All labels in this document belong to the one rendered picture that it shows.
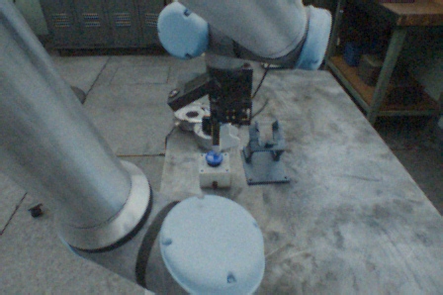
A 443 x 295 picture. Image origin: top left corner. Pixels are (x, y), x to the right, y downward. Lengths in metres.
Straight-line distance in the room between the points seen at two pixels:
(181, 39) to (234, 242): 0.26
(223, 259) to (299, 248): 0.32
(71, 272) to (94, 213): 1.33
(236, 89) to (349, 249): 0.37
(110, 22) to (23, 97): 3.49
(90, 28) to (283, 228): 3.38
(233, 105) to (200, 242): 0.32
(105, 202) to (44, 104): 0.13
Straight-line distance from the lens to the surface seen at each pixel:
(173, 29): 0.44
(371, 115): 2.41
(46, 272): 1.72
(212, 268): 0.34
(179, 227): 0.36
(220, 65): 0.57
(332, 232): 0.69
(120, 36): 3.74
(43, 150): 0.27
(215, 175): 0.71
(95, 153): 0.30
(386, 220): 0.75
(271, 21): 0.28
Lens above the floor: 1.31
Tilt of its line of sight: 38 degrees down
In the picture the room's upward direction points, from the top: straight up
